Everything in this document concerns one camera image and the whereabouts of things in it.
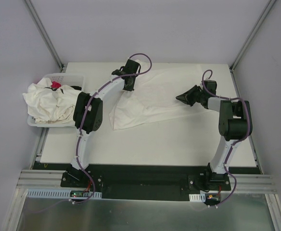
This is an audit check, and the white red-print t-shirt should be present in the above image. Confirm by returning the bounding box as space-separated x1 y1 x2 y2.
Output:
109 64 208 130

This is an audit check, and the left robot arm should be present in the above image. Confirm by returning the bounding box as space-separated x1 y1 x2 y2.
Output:
71 59 141 170

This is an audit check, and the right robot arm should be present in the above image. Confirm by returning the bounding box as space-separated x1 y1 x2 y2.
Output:
176 80 253 190

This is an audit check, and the white plastic laundry basket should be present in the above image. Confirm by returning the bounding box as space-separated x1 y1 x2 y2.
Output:
27 73 85 128

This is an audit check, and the pink t-shirt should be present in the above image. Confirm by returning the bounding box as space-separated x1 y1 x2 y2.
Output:
51 81 61 89

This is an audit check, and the white t-shirt pile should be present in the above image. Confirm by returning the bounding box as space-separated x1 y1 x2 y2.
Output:
23 77 81 124

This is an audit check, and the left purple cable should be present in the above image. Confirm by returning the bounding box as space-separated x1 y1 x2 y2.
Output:
75 52 153 174

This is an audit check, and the purple cable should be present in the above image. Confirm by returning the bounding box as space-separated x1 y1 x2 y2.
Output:
202 69 252 169
75 52 153 174

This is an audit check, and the right aluminium frame post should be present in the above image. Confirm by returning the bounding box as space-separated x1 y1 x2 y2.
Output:
230 0 278 73

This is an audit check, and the aluminium frame post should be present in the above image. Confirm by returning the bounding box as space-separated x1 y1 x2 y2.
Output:
230 0 278 73
23 0 64 72

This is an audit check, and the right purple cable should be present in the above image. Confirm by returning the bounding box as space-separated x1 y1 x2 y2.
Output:
202 69 252 169

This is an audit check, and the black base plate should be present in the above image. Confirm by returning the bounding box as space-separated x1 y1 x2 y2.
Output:
61 164 231 201

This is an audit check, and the right white cable duct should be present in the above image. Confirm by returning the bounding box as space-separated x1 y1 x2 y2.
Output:
189 193 206 203

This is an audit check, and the white cable duct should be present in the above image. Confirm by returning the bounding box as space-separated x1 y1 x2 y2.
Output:
27 189 102 200
189 193 206 203

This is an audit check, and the left aluminium frame post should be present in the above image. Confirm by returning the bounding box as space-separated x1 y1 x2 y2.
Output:
23 0 64 72

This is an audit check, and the left white cable duct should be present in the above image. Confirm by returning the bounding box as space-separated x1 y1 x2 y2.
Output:
27 189 102 200

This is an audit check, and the aluminium front rail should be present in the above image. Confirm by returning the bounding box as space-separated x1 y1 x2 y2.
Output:
17 169 277 194

